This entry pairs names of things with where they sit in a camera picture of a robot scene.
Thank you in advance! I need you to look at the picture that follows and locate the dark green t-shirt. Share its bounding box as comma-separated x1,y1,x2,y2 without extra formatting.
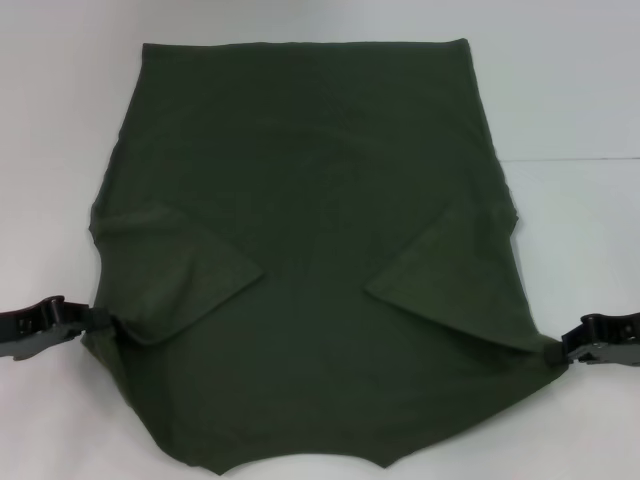
82,39,569,477

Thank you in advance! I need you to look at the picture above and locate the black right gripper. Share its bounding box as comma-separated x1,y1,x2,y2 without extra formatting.
543,310,640,371

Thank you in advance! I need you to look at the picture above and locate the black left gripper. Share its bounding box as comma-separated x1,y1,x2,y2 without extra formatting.
0,295,114,362

